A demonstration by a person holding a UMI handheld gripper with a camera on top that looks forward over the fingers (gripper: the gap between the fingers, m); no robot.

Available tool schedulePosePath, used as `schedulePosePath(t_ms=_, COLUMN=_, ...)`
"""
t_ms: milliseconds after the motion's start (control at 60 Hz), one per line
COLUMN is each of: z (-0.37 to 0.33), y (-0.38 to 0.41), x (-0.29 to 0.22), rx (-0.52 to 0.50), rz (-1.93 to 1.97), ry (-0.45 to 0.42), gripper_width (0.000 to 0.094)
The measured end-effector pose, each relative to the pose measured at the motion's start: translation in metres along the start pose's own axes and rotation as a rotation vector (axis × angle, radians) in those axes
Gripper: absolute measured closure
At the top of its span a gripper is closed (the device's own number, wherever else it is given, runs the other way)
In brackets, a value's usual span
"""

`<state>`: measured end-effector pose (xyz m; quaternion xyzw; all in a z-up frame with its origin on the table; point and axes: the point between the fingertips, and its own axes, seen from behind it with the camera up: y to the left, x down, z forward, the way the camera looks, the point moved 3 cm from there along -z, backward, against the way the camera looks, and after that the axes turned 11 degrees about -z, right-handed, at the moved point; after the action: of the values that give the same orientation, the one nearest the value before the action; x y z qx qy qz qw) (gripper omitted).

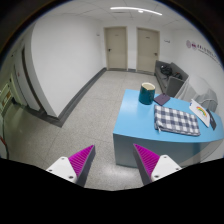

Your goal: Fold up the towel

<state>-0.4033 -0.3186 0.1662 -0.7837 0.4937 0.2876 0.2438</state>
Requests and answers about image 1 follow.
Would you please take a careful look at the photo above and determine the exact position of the wall logo sign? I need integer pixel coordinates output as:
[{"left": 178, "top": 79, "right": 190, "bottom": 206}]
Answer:
[{"left": 186, "top": 40, "right": 220, "bottom": 63}]

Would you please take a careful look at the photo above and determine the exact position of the left beige door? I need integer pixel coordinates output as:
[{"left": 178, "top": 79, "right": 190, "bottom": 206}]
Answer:
[{"left": 105, "top": 27, "right": 127, "bottom": 70}]

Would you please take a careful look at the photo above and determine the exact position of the black bag on sofa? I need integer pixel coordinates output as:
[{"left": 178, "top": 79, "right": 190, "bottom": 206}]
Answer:
[{"left": 160, "top": 66, "right": 172, "bottom": 76}]

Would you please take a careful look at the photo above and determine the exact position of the white rainbow card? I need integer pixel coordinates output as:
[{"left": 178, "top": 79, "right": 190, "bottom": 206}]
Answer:
[{"left": 189, "top": 100, "right": 210, "bottom": 127}]

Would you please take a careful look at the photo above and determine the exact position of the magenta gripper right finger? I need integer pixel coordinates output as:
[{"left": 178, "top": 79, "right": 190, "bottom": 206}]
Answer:
[{"left": 133, "top": 144, "right": 181, "bottom": 185}]

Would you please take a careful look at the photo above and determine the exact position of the blue table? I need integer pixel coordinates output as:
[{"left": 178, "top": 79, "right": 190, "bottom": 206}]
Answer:
[{"left": 113, "top": 89, "right": 224, "bottom": 167}]

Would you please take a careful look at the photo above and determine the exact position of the dark green mug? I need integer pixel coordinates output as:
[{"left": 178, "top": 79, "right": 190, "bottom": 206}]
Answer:
[{"left": 139, "top": 82, "right": 155, "bottom": 105}]

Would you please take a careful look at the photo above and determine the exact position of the checkered folded towel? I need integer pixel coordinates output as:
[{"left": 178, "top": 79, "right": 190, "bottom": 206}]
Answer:
[{"left": 154, "top": 105, "right": 200, "bottom": 136}]

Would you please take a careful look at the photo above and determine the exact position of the grey sofa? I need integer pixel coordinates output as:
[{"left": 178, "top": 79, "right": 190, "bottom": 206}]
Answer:
[{"left": 155, "top": 61, "right": 189, "bottom": 97}]

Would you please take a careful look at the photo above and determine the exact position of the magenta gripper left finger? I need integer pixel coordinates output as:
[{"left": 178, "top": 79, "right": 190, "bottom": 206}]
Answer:
[{"left": 47, "top": 145, "right": 96, "bottom": 187}]

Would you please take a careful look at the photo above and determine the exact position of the beige door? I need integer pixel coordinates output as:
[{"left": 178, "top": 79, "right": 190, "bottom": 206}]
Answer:
[
  {"left": 137, "top": 28, "right": 159, "bottom": 72},
  {"left": 105, "top": 27, "right": 127, "bottom": 70}
]

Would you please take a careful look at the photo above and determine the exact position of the ceiling light strip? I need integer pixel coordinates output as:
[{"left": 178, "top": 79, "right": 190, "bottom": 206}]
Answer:
[{"left": 110, "top": 6, "right": 162, "bottom": 16}]

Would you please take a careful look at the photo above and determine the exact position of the grey chair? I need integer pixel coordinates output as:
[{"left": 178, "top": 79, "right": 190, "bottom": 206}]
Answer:
[{"left": 175, "top": 76, "right": 218, "bottom": 112}]

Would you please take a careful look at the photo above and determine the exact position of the black phone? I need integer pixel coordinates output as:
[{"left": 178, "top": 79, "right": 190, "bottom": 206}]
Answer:
[{"left": 206, "top": 109, "right": 217, "bottom": 131}]

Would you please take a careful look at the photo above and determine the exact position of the right beige door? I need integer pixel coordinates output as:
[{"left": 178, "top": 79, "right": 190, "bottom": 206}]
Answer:
[{"left": 137, "top": 28, "right": 159, "bottom": 72}]

